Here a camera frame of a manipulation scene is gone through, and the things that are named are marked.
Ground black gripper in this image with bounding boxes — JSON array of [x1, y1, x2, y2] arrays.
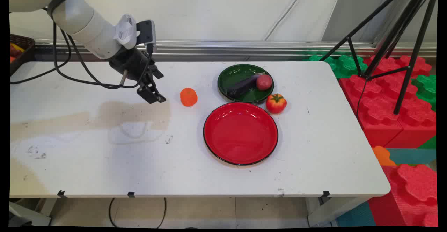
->
[[109, 46, 167, 104]]

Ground purple toy eggplant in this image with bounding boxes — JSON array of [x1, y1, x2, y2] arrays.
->
[[227, 72, 266, 99]]

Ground orange toy fruit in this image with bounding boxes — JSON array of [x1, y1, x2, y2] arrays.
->
[[180, 88, 198, 107]]

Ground green plate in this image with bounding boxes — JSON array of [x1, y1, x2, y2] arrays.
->
[[217, 64, 274, 104]]

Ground red plate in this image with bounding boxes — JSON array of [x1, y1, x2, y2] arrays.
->
[[203, 102, 279, 166]]

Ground dark red toy apple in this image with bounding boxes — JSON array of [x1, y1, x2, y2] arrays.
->
[[256, 74, 273, 91]]

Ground red toy tomato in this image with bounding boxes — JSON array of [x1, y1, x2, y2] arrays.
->
[[266, 93, 287, 114]]

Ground dark wicker basket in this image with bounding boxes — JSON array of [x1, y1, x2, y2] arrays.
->
[[10, 34, 36, 75]]

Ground toy fruits in basket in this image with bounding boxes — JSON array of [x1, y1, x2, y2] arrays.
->
[[10, 43, 25, 63]]

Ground white table leg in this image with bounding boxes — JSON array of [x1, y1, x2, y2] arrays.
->
[[9, 198, 58, 227], [307, 196, 371, 227]]

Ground large red foam block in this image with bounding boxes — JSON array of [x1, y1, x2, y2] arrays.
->
[[339, 55, 437, 149]]

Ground orange foam piece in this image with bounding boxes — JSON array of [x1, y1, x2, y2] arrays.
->
[[372, 146, 397, 166]]

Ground black tripod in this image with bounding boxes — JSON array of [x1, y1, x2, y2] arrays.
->
[[320, 0, 438, 115]]

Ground teal foam mat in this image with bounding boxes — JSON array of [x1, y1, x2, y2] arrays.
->
[[386, 148, 437, 165]]

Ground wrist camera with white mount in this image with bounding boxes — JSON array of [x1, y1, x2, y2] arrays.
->
[[114, 14, 157, 53]]

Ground metal wall rail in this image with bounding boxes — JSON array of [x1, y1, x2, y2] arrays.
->
[[34, 39, 437, 58]]

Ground black floor cable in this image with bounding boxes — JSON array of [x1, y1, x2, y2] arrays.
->
[[108, 197, 167, 229]]

